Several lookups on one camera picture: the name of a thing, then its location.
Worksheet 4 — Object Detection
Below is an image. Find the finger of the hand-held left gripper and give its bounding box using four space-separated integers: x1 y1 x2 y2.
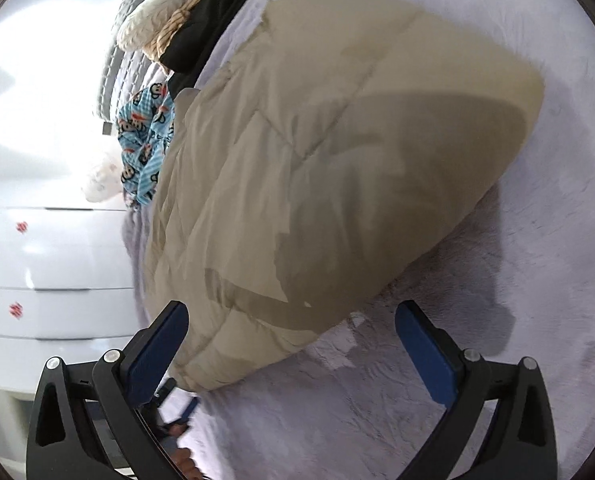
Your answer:
150 379 199 436

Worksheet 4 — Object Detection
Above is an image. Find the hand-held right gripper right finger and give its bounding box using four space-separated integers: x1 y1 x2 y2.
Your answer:
395 300 558 480

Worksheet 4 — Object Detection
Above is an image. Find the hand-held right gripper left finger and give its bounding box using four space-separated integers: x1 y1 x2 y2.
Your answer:
26 301 191 480

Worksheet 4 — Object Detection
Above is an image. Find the beige puffer jacket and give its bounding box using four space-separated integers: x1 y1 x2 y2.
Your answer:
142 0 545 393

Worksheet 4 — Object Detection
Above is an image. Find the person's left hand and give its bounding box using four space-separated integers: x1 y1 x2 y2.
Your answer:
165 422 218 480

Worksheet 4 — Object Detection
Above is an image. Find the white wardrobe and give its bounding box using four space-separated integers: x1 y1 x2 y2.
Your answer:
0 0 148 461

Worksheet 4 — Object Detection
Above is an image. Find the white floral round lamp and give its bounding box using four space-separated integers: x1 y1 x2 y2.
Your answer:
81 157 123 204

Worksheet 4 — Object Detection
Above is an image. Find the blue monkey print cloth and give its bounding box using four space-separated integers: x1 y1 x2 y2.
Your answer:
116 80 176 208

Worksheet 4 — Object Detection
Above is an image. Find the grey quilted pillow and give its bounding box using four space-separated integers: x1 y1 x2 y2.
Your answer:
94 0 178 136

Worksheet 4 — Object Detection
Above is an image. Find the cream striped garment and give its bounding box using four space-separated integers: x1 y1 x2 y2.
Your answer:
145 7 198 61

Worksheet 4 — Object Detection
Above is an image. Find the black garment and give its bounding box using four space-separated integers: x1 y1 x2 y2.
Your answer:
160 0 278 98

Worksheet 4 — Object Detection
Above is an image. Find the white knit cushion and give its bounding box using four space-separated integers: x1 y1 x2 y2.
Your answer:
116 0 206 52

